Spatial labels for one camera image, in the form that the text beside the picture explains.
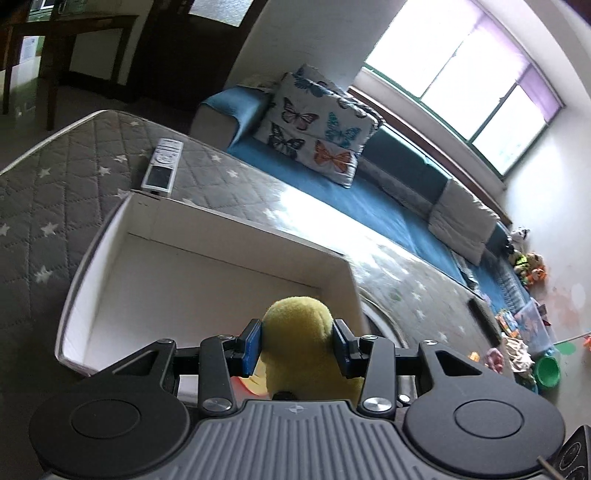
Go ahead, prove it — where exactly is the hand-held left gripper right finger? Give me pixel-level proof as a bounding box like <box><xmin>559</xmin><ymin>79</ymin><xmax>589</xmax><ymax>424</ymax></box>
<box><xmin>331</xmin><ymin>319</ymin><xmax>509</xmax><ymax>418</ymax></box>

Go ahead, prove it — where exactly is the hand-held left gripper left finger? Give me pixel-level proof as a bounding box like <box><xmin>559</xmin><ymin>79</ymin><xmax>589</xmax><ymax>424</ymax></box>
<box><xmin>85</xmin><ymin>318</ymin><xmax>263</xmax><ymax>418</ymax></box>

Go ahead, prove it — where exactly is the yellow plush duck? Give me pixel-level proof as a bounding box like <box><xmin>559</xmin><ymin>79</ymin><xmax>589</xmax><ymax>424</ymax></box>
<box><xmin>231</xmin><ymin>295</ymin><xmax>366</xmax><ymax>401</ymax></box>

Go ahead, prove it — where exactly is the grey cardboard box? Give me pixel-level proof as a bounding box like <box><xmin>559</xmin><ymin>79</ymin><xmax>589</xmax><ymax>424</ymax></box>
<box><xmin>54</xmin><ymin>191</ymin><xmax>370</xmax><ymax>400</ymax></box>

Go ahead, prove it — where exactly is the round glass inset cooktop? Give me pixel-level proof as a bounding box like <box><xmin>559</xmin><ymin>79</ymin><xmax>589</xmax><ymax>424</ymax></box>
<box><xmin>358</xmin><ymin>295</ymin><xmax>409</xmax><ymax>352</ymax></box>

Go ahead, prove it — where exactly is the green plastic bowl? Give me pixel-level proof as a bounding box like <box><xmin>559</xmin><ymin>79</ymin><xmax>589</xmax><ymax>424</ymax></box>
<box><xmin>536</xmin><ymin>355</ymin><xmax>561</xmax><ymax>388</ymax></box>

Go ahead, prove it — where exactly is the white crumpled cloth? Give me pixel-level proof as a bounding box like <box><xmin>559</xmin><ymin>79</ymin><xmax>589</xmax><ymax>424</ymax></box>
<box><xmin>501</xmin><ymin>336</ymin><xmax>532</xmax><ymax>376</ymax></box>

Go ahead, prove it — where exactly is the clear plastic storage box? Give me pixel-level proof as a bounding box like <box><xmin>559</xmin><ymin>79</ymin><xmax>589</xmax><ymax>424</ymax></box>
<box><xmin>515</xmin><ymin>300</ymin><xmax>555</xmax><ymax>356</ymax></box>

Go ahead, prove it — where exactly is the black remote control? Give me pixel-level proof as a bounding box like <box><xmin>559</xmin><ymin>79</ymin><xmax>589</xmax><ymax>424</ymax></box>
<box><xmin>468</xmin><ymin>298</ymin><xmax>502</xmax><ymax>344</ymax></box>

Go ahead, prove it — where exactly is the blue sofa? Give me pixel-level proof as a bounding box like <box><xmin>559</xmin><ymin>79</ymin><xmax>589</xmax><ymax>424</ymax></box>
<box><xmin>191</xmin><ymin>83</ymin><xmax>541</xmax><ymax>324</ymax></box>

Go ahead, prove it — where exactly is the grey seat cushion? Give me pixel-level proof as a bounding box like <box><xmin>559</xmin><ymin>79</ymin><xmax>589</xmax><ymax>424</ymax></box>
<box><xmin>427</xmin><ymin>178</ymin><xmax>502</xmax><ymax>266</ymax></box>

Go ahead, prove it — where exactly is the white remote control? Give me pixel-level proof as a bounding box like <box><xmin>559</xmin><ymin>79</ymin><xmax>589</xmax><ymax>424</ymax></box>
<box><xmin>141</xmin><ymin>138</ymin><xmax>184</xmax><ymax>195</ymax></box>

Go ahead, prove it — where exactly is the black white plush toy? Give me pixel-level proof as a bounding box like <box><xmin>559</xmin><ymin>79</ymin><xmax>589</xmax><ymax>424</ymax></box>
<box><xmin>508</xmin><ymin>226</ymin><xmax>532</xmax><ymax>254</ymax></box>

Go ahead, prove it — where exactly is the large butterfly print pillow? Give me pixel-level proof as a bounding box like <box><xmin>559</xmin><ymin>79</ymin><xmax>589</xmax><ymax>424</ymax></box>
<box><xmin>254</xmin><ymin>71</ymin><xmax>379</xmax><ymax>188</ymax></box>

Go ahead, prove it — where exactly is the grey star quilted table cover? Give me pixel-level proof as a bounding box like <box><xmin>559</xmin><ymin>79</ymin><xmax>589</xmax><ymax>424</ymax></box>
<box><xmin>0</xmin><ymin>110</ymin><xmax>504</xmax><ymax>407</ymax></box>

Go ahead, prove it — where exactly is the small butterfly print pillow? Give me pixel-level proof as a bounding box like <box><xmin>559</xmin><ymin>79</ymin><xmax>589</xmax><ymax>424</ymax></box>
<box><xmin>293</xmin><ymin>64</ymin><xmax>386</xmax><ymax>130</ymax></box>

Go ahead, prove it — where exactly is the dark wooden door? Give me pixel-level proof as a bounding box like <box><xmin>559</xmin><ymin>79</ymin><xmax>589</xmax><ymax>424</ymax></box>
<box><xmin>134</xmin><ymin>0</ymin><xmax>269</xmax><ymax>107</ymax></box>

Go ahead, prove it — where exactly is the window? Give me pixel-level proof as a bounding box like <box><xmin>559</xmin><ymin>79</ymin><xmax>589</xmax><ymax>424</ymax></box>
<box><xmin>362</xmin><ymin>0</ymin><xmax>564</xmax><ymax>176</ymax></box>

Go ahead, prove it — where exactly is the dark wooden desk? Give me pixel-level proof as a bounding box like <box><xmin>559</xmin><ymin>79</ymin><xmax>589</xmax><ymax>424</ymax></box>
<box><xmin>0</xmin><ymin>14</ymin><xmax>139</xmax><ymax>132</ymax></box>

